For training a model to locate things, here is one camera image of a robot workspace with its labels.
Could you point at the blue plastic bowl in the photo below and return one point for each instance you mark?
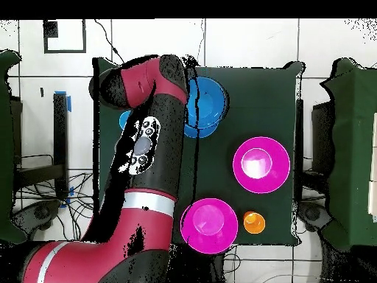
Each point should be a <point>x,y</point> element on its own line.
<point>201,134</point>
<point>209,103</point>

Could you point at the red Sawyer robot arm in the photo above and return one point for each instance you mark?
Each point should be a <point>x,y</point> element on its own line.
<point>141,230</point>

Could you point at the pink plastic bowl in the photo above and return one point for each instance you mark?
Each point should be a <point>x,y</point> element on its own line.
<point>274,177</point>
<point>209,225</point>

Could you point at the light blue plastic cup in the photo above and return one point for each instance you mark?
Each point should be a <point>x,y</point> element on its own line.
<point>123,119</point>

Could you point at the orange plastic cup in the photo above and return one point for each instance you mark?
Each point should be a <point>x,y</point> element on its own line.
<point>254,222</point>

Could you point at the dark green table cloth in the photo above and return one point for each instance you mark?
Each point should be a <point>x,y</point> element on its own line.
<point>259,94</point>

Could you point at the black metal stand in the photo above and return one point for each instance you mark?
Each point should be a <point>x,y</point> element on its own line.
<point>60,132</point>
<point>299,147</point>

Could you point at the black tape square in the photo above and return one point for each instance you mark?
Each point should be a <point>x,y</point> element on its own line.
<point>64,51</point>

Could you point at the green-covered side table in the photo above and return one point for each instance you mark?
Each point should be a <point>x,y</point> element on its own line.
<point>6,147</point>
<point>353,147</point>

